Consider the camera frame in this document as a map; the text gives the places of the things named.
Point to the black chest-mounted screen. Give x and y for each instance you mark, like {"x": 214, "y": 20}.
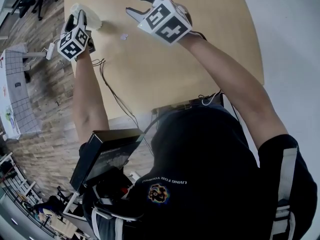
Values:
{"x": 105, "y": 154}

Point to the person's left forearm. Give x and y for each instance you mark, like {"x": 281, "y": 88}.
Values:
{"x": 87, "y": 99}

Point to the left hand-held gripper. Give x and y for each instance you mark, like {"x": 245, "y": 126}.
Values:
{"x": 72, "y": 44}

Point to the white power adapter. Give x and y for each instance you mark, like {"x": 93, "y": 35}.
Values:
{"x": 135, "y": 176}

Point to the white cleaning cloth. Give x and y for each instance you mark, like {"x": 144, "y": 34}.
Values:
{"x": 92, "y": 19}

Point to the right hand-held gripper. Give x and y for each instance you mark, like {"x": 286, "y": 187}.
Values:
{"x": 162, "y": 21}

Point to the person's right forearm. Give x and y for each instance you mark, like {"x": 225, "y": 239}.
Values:
{"x": 237, "y": 89}

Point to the table with checked cloth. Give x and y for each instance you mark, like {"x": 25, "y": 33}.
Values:
{"x": 15, "y": 91}

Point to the white power strip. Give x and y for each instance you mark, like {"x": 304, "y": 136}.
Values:
{"x": 50, "y": 51}

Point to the light wooden table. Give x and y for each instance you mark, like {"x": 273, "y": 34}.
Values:
{"x": 155, "y": 74}

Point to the person's black shirt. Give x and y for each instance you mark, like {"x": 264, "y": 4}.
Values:
{"x": 212, "y": 171}

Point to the small white paper scrap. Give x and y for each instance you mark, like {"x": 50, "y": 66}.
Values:
{"x": 124, "y": 36}

